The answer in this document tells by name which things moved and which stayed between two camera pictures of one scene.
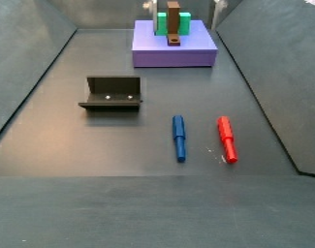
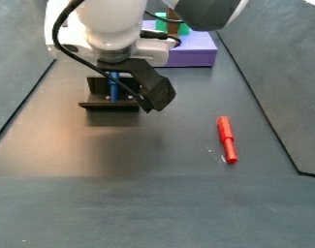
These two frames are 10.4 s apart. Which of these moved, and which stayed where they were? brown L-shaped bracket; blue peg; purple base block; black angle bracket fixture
Moved: blue peg
Stayed: brown L-shaped bracket; black angle bracket fixture; purple base block
